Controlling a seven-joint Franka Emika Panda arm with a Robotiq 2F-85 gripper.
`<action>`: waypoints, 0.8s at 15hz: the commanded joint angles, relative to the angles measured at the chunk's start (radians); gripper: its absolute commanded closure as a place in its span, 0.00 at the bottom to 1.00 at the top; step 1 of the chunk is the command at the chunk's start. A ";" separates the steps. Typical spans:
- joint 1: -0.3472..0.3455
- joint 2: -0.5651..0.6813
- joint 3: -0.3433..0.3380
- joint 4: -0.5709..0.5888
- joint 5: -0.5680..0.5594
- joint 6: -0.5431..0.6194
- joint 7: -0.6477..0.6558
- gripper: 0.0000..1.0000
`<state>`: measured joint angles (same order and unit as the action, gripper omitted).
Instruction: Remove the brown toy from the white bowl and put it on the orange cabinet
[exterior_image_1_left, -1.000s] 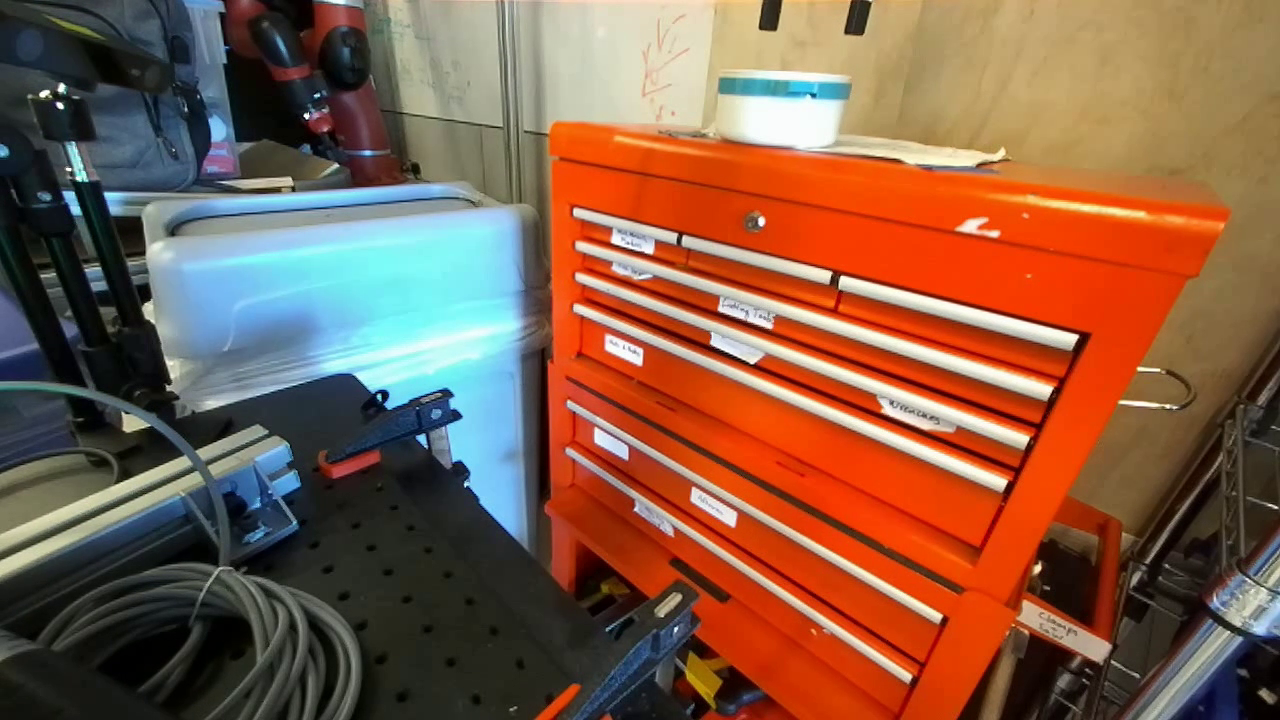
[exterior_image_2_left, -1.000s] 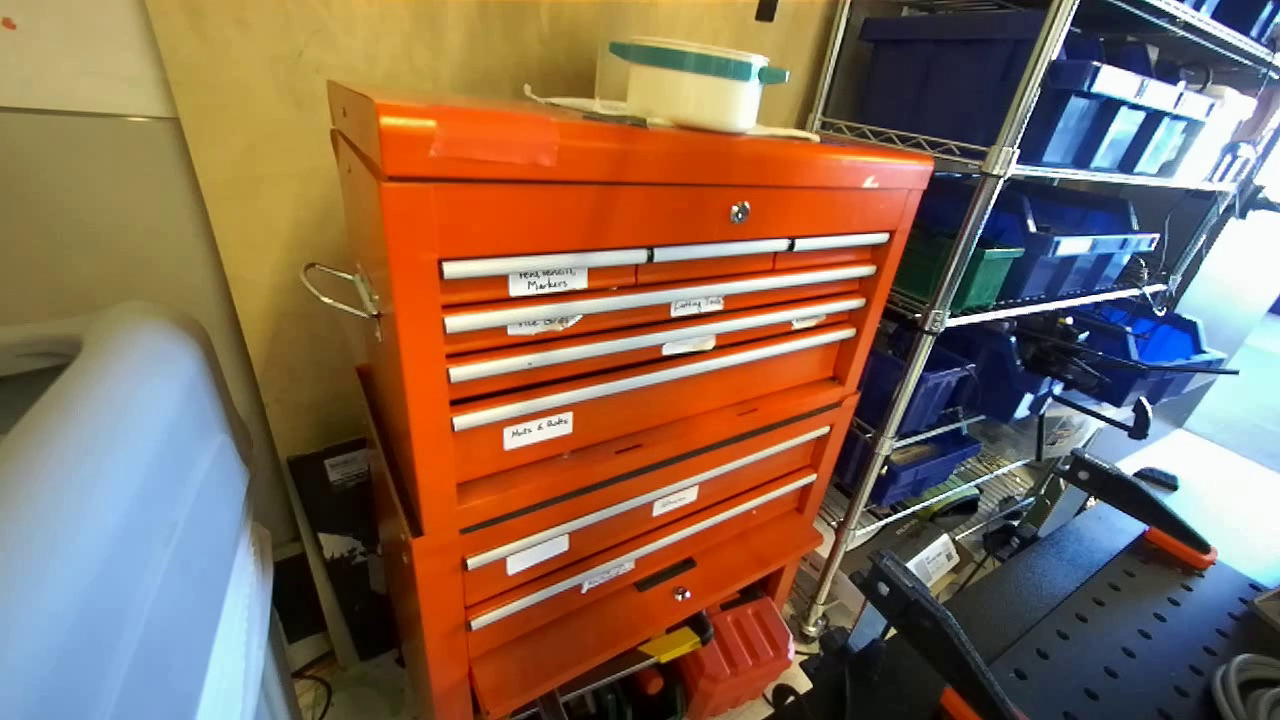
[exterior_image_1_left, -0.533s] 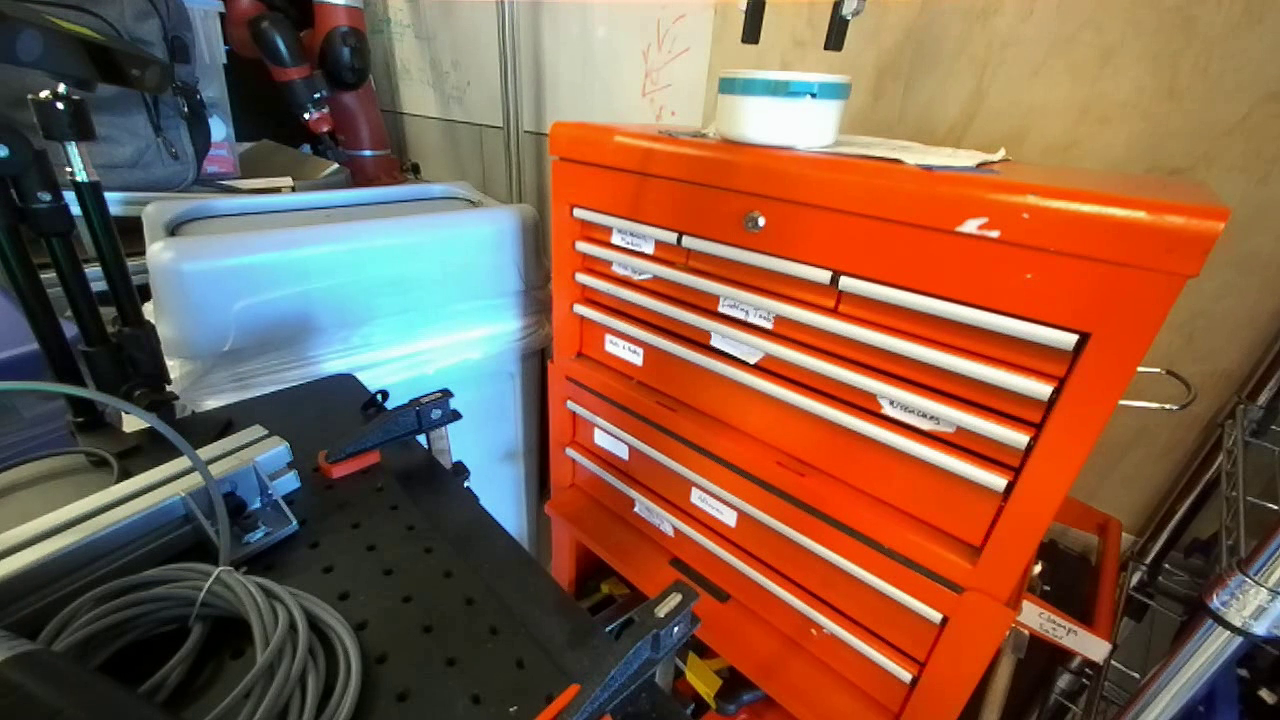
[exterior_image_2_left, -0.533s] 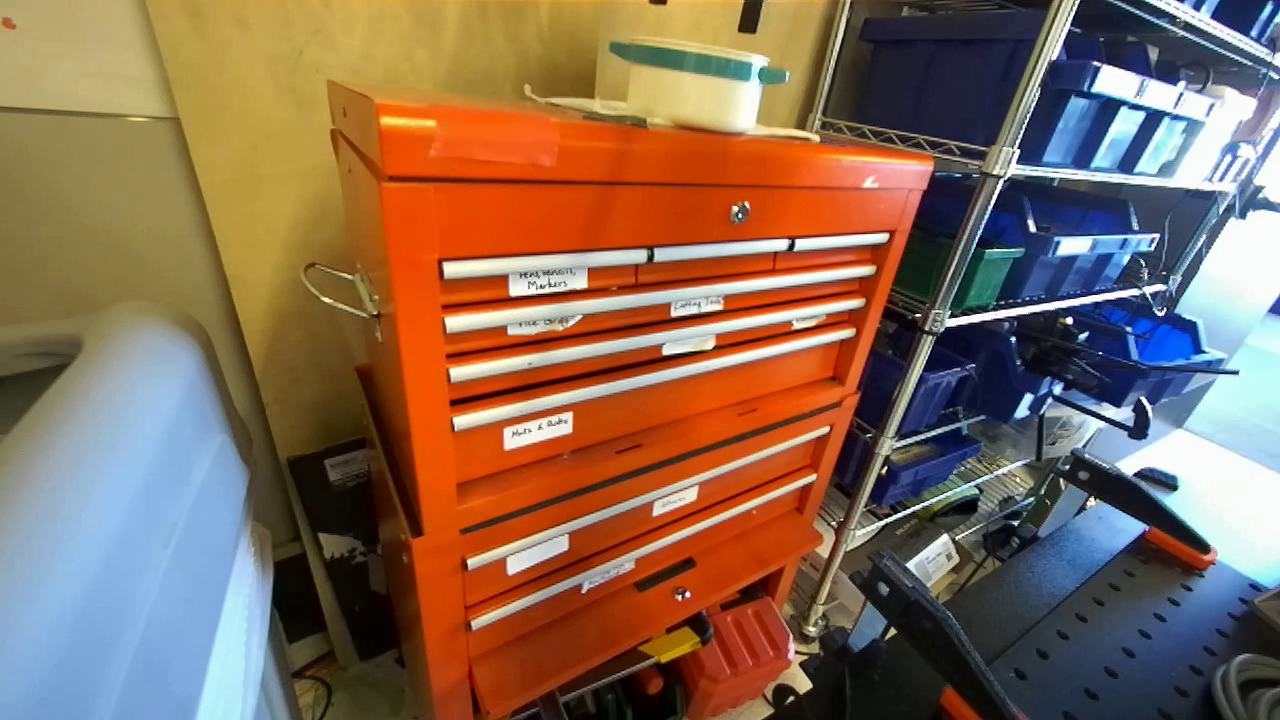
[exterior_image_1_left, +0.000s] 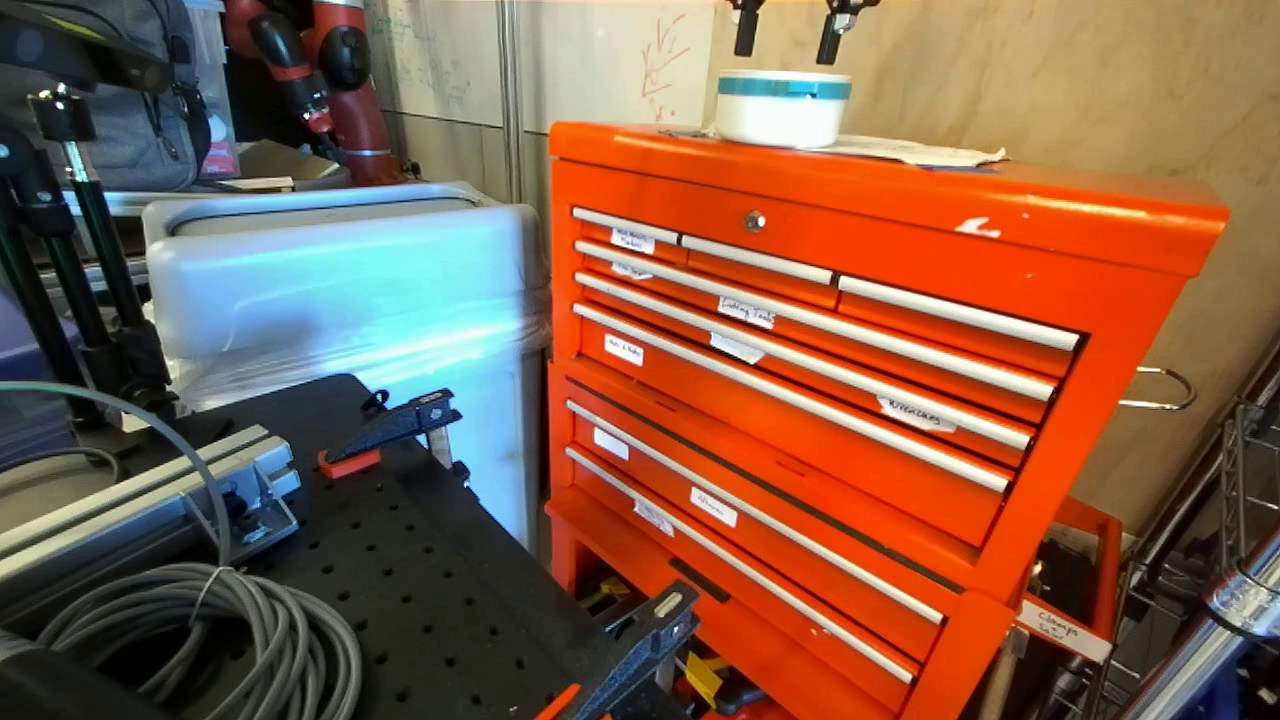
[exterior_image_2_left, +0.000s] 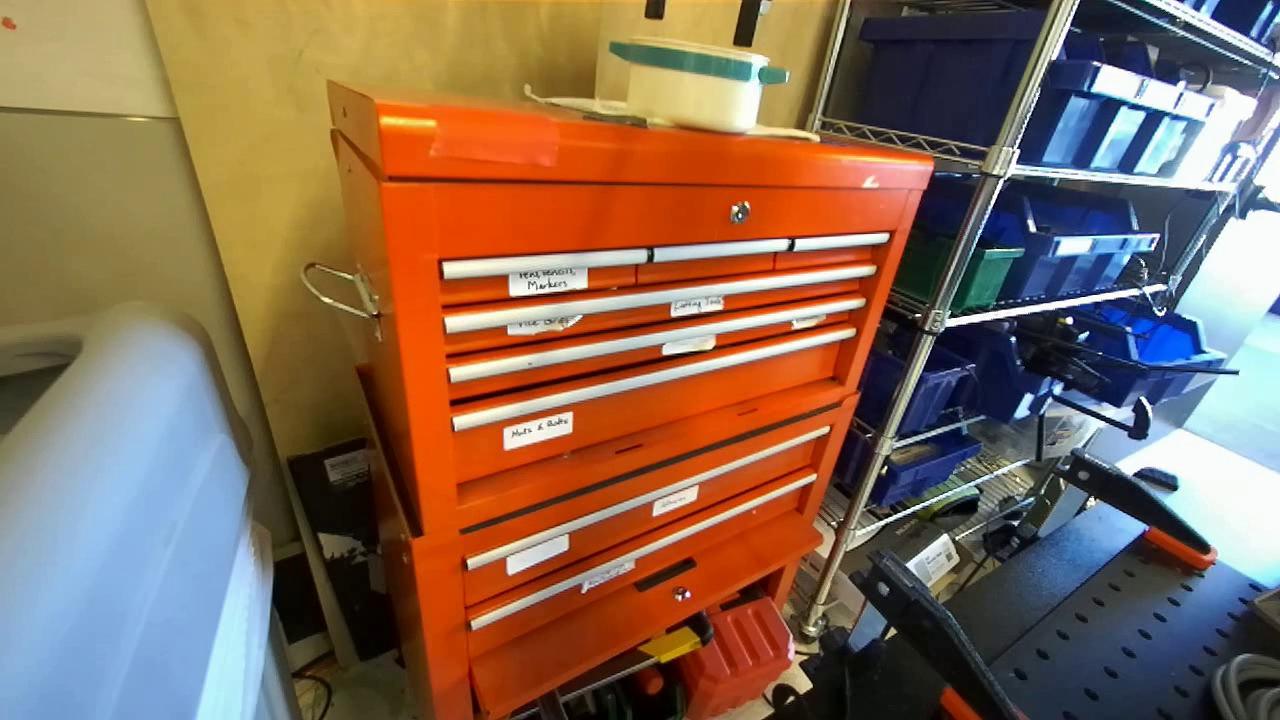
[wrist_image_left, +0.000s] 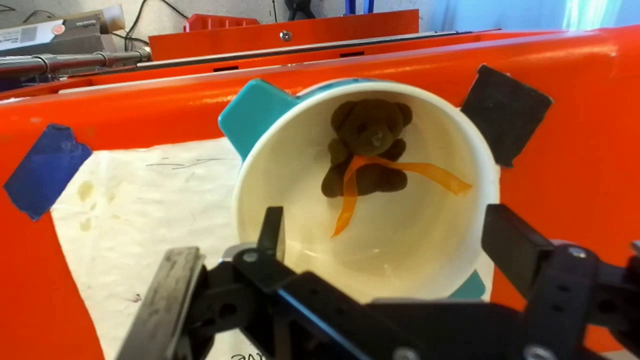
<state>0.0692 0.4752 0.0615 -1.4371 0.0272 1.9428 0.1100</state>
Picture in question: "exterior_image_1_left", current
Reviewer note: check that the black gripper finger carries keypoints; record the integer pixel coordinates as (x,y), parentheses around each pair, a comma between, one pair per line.
(744,25)
(833,28)

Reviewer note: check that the red robot arm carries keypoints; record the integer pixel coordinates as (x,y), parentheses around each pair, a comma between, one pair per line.
(349,83)

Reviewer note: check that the white bowl teal stripe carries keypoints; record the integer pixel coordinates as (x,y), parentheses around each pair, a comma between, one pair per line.
(781,118)

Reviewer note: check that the roller cabinet orange drawer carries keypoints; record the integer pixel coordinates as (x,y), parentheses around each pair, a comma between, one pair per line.
(762,543)
(744,601)

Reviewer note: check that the white paper sheet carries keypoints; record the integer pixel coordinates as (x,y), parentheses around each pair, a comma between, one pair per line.
(933,152)

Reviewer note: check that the round silver chest lock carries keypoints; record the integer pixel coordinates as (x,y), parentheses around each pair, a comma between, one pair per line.
(759,220)

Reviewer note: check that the medium orange drawer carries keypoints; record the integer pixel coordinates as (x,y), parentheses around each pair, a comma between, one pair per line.
(762,267)

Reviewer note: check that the short orange drawer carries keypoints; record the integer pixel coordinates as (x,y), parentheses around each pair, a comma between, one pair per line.
(625,235)

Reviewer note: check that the orange tool chest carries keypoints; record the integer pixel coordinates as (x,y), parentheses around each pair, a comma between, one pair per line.
(1066,242)

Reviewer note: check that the long shallow orange drawer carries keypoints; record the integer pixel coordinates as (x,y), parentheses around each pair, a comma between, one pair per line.
(827,344)
(813,384)

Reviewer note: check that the wide orange drawer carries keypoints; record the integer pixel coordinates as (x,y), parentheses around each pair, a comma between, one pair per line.
(955,325)

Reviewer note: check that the long deep orange drawer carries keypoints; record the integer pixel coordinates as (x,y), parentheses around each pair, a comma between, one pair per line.
(803,440)

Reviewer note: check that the translucent plastic storage bin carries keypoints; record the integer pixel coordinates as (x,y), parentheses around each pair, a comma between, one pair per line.
(334,304)

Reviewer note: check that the grey backpack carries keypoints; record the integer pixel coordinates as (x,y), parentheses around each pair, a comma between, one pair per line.
(127,122)

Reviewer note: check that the blue bar clamp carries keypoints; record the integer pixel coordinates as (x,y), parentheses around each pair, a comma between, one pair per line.
(640,645)

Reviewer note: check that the white label bar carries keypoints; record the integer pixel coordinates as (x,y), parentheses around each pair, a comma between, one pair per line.
(1066,631)

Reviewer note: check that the metal corner bracket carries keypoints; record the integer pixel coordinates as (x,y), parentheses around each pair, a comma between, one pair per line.
(261,514)

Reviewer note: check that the black camera tripod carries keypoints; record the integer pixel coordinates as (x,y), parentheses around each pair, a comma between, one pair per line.
(83,267)

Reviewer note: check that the silver metal rail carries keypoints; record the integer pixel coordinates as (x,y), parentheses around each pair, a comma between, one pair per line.
(1205,642)

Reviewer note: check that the aluminium extrusion rail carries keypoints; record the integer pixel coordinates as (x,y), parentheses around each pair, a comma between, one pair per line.
(107,514)

